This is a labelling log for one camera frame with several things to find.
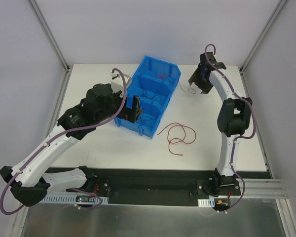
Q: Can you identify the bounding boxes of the black thin cable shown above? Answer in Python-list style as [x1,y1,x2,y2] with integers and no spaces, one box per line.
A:
[135,113,157,128]

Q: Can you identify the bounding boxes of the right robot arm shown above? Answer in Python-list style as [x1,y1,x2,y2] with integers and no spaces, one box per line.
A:
[188,52,252,197]

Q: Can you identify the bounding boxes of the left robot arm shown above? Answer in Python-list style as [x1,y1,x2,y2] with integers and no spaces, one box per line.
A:
[0,83,143,207]

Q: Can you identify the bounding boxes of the blue plastic compartment bin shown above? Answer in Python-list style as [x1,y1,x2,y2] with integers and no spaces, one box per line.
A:
[114,55,181,138]

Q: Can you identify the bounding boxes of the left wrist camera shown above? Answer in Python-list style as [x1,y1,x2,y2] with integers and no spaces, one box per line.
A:
[111,72,132,98]

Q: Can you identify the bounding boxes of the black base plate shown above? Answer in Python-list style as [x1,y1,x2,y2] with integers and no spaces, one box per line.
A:
[65,165,247,207]

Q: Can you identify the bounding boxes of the left white cable duct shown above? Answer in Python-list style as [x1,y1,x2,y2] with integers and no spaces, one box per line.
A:
[40,194,109,205]

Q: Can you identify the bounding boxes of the white cable duct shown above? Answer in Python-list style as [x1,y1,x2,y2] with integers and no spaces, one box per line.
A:
[197,198,215,208]
[40,194,109,205]

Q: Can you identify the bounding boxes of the right white cable duct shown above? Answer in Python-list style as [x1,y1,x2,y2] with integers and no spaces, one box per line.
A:
[197,198,215,208]

